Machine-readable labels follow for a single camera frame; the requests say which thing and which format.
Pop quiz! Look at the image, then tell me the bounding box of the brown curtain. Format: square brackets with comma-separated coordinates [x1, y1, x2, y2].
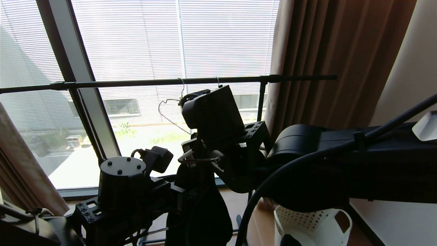
[265, 0, 418, 138]
[0, 102, 70, 216]

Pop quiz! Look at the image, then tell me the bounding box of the pink clothes hanger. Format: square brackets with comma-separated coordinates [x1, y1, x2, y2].
[178, 77, 222, 165]
[158, 78, 192, 136]

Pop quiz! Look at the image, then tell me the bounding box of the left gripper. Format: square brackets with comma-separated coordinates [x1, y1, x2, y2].
[147, 178, 187, 214]

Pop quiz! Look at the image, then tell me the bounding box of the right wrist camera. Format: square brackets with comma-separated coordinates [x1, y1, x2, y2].
[180, 90, 211, 107]

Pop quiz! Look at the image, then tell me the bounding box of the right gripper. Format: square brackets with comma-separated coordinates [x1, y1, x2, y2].
[181, 136, 222, 173]

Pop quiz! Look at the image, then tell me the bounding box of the black clothes rack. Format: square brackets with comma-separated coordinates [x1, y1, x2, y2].
[0, 74, 338, 246]

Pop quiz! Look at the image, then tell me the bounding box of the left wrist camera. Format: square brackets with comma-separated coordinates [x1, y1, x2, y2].
[131, 146, 174, 175]

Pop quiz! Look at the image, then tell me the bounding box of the window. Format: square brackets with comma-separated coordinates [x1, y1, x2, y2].
[0, 0, 280, 200]

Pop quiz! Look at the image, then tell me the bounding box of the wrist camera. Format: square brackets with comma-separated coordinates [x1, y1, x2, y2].
[180, 90, 211, 107]
[131, 146, 174, 175]

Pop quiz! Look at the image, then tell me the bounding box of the white laundry basket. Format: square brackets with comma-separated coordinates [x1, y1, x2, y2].
[273, 204, 353, 246]

